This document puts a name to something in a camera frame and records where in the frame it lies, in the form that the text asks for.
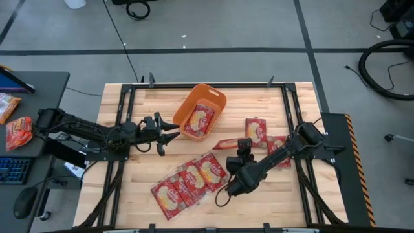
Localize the black office desk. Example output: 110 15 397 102
0 71 71 233

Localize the orange white snack bag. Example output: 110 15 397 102
0 93 22 126

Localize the thin black cable with plug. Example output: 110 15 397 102
344 60 411 92

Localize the black backlit keyboard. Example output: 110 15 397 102
0 157 33 185

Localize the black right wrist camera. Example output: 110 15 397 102
237 137 254 156

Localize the black panel with hazard stripes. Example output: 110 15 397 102
320 112 378 227

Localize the orange plastic basket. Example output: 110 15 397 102
172 83 228 142

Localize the thick black hose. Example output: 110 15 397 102
358 39 414 101

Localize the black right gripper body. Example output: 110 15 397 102
226 154 256 174

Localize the orange red snack bag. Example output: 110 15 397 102
5 116 34 152

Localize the white paper sheet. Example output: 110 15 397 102
63 161 85 179

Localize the black equipment box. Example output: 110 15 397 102
380 0 414 40

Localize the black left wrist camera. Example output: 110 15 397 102
142 115 157 130

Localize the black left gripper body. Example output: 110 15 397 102
139 111 166 157

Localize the black computer mouse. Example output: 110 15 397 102
12 186 39 220

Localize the black aluminium table frame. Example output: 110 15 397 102
76 73 349 233

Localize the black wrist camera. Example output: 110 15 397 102
237 137 254 156
142 115 157 130

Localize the computer monitor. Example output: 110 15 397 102
0 64 36 94

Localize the grey stand leg with caster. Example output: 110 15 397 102
384 133 414 144

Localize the long black floor cable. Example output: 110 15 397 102
102 0 140 82

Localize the coiled black cable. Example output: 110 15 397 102
125 0 151 21

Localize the short black floor cable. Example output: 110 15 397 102
65 86 104 98

